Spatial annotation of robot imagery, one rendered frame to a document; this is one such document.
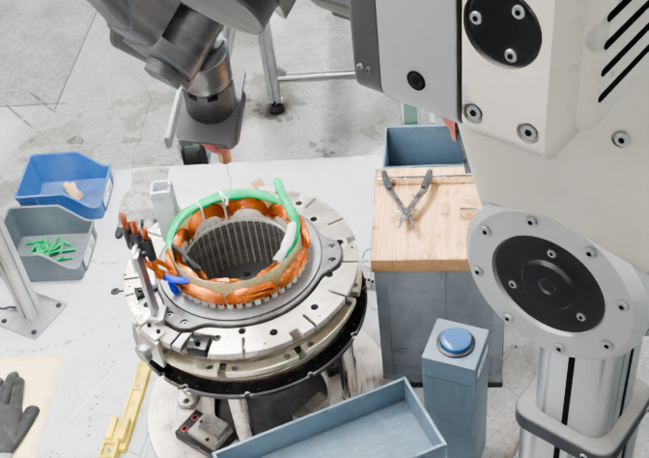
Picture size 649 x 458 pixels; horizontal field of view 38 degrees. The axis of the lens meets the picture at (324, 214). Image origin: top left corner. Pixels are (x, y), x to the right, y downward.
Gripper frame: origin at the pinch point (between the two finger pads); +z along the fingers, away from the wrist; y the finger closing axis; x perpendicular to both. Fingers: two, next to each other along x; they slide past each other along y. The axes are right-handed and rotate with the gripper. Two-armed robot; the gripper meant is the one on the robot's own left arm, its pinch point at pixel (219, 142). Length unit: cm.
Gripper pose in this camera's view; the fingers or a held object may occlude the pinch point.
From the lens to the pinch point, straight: 115.0
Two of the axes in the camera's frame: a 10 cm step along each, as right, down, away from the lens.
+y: -1.0, 9.0, -4.2
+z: 0.0, 4.3, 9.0
